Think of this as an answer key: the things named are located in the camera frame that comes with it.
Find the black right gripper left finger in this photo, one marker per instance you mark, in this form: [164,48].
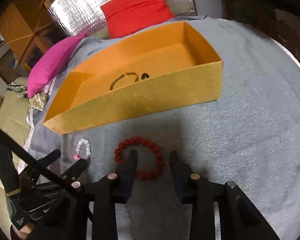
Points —
[115,188]

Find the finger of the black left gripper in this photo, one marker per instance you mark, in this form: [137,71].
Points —
[75,170]
[50,158]

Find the magenta pillow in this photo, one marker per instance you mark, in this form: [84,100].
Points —
[51,63]

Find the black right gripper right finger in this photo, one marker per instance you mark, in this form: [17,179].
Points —
[238,216]

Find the beige sofa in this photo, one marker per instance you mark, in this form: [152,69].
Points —
[13,112]

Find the red cushion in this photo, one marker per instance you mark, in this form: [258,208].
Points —
[125,17]

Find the orange cardboard box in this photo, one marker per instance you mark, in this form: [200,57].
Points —
[159,69]

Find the silver foil insulation panel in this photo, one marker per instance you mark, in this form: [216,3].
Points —
[77,17]

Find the left hand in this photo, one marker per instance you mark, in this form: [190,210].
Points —
[23,233]

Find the gold patterned pouch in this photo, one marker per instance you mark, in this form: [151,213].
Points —
[39,100]

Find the grey bed blanket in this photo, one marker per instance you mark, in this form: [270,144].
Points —
[251,135]

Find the wooden cabinet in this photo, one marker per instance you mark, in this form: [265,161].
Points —
[26,25]

